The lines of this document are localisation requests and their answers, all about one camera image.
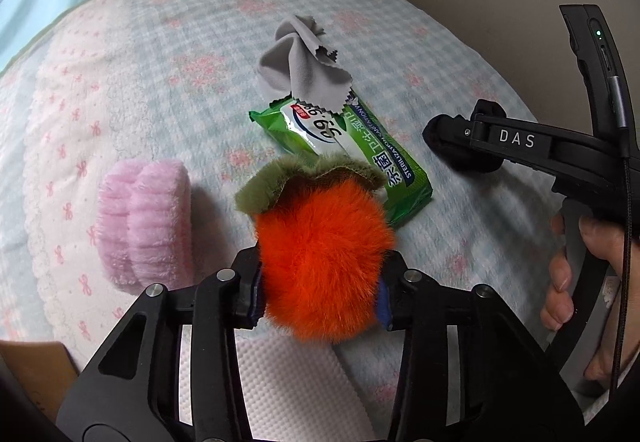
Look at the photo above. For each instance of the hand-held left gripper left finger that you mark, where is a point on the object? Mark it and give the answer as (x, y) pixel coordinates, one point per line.
(255, 293)

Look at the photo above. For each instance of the checked floral blanket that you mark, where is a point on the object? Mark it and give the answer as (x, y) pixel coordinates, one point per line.
(150, 47)

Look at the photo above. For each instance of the green wet wipes packet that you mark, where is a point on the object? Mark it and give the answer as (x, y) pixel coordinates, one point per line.
(395, 157)

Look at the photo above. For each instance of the black fuzzy soft item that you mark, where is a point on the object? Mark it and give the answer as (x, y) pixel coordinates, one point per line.
(450, 150)

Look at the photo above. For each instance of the pink fluffy headband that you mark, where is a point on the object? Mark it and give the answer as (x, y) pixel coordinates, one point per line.
(145, 222)

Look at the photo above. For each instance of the person's right hand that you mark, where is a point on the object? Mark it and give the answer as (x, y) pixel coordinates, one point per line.
(607, 242)

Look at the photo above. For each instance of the white embossed paper towel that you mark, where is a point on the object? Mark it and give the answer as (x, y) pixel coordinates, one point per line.
(290, 372)

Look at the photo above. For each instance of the orange plush persimmon toy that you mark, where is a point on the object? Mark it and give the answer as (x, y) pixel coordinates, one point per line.
(320, 247)

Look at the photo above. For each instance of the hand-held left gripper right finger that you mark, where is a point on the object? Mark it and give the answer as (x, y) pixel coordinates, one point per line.
(383, 306)

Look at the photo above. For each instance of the brown cardboard box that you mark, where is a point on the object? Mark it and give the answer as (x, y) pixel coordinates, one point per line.
(35, 372)

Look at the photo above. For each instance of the grey microfibre cloth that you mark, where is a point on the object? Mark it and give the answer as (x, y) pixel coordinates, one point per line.
(295, 67)

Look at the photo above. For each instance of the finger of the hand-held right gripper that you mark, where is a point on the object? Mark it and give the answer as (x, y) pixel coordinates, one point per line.
(452, 130)

